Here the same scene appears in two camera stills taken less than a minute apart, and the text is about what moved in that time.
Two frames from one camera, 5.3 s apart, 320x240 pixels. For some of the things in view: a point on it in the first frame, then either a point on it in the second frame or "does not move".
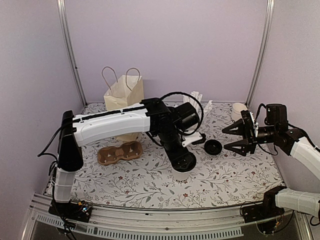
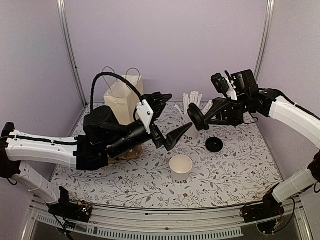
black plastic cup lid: [185, 163] → [197, 117]
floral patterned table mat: [135, 170] does not move
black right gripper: [250, 140] → [233, 112]
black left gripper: [173, 156] → [173, 138]
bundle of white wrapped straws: [197, 97] does not move
